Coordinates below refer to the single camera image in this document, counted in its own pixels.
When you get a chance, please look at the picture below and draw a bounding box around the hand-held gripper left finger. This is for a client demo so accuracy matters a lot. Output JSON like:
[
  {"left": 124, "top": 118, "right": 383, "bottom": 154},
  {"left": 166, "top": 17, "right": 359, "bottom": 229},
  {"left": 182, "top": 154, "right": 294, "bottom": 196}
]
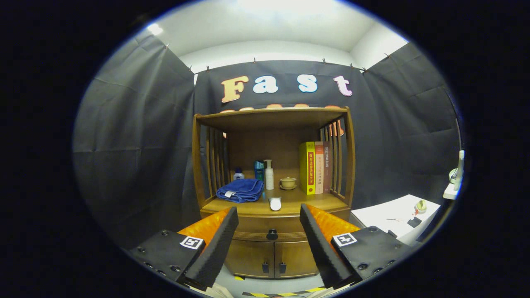
[{"left": 128, "top": 206, "right": 239, "bottom": 291}]

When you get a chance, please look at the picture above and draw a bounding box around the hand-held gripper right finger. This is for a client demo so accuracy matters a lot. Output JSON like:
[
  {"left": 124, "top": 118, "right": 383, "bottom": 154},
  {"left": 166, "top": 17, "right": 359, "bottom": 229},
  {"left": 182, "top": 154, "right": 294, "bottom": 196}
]
[{"left": 299, "top": 203, "right": 414, "bottom": 290}]

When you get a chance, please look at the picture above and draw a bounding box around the wooden drawer with black knob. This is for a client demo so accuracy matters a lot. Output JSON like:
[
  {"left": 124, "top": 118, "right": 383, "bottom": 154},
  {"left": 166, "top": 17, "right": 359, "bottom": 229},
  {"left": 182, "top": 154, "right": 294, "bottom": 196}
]
[{"left": 200, "top": 208, "right": 351, "bottom": 242}]

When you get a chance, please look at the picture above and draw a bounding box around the wooden cabinet door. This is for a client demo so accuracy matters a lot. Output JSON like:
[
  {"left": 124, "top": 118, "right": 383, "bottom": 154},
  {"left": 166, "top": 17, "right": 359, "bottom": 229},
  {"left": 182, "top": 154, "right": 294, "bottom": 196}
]
[
  {"left": 273, "top": 239, "right": 319, "bottom": 279},
  {"left": 224, "top": 240, "right": 276, "bottom": 279}
]

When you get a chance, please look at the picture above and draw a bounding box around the wooden countertop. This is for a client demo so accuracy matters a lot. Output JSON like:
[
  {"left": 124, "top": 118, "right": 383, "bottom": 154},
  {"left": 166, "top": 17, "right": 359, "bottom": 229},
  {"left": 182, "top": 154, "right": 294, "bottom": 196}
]
[{"left": 201, "top": 190, "right": 350, "bottom": 216}]

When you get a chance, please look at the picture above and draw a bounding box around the wooden cabinet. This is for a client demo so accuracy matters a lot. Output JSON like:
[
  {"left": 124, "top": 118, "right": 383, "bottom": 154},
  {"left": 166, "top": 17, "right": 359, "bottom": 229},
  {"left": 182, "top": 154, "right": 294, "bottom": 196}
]
[{"left": 192, "top": 106, "right": 356, "bottom": 279}]

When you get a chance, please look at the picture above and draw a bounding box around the blue folded towel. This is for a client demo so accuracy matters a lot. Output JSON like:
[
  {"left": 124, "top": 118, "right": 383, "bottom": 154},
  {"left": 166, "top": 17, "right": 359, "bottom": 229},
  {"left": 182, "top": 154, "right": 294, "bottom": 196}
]
[{"left": 216, "top": 178, "right": 264, "bottom": 203}]

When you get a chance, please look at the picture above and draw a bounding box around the white table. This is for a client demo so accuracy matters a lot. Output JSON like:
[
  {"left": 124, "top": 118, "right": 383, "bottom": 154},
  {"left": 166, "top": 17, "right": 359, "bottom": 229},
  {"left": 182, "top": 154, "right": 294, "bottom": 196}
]
[{"left": 350, "top": 194, "right": 441, "bottom": 245}]

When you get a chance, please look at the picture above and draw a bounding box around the orange book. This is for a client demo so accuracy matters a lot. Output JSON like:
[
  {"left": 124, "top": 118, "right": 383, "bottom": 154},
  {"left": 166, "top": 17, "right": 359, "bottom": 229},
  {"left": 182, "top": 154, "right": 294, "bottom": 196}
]
[{"left": 314, "top": 141, "right": 324, "bottom": 194}]

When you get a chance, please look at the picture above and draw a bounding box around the yellow book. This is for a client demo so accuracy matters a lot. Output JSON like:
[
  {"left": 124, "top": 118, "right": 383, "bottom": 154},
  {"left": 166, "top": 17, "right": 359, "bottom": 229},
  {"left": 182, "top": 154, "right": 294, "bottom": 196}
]
[{"left": 299, "top": 142, "right": 316, "bottom": 195}]

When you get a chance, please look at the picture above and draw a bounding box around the brown book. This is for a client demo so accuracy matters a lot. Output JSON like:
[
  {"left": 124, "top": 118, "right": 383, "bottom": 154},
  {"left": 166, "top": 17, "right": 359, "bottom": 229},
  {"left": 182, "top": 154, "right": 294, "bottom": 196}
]
[{"left": 322, "top": 141, "right": 333, "bottom": 193}]

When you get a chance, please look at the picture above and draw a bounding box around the white pump bottle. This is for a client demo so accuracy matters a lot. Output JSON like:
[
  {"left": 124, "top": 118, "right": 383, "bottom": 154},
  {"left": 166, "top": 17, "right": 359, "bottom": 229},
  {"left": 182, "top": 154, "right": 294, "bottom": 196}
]
[{"left": 264, "top": 159, "right": 275, "bottom": 190}]

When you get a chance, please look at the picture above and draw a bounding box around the black backdrop cloth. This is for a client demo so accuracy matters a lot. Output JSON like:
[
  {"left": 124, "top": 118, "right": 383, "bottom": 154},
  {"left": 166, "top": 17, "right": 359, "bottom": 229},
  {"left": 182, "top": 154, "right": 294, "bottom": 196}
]
[{"left": 74, "top": 35, "right": 461, "bottom": 249}]

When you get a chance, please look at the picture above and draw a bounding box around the white desk lamp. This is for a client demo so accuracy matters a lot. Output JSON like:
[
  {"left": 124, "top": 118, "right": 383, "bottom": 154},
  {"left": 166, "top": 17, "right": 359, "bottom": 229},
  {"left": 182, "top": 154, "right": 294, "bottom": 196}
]
[{"left": 443, "top": 150, "right": 465, "bottom": 200}]

